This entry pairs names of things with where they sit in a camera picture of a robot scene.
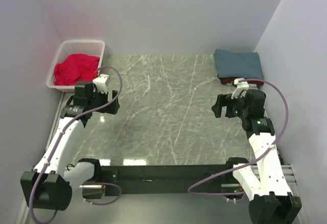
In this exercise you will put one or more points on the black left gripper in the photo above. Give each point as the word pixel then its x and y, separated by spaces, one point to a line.
pixel 111 108

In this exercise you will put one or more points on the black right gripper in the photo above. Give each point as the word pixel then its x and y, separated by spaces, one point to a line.
pixel 226 100

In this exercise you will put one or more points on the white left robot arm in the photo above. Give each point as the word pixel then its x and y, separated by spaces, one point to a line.
pixel 47 185

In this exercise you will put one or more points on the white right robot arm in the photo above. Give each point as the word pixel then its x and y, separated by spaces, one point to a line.
pixel 270 197

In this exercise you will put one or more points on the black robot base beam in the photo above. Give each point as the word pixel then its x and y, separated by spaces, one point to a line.
pixel 151 179

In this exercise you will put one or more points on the folded red t-shirt in stack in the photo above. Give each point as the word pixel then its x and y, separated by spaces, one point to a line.
pixel 228 81

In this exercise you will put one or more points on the folded teal t-shirt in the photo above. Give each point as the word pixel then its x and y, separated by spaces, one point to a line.
pixel 237 65

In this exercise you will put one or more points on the red t-shirt in basket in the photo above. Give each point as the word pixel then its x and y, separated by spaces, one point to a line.
pixel 76 68

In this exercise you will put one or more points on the white plastic laundry basket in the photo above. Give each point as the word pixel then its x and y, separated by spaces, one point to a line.
pixel 66 48

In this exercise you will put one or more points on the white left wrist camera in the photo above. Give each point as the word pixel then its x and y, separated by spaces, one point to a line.
pixel 101 82

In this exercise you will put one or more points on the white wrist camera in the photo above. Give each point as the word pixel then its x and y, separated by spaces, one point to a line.
pixel 101 82
pixel 241 87

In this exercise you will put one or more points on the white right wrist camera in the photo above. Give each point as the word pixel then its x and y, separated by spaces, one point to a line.
pixel 241 87

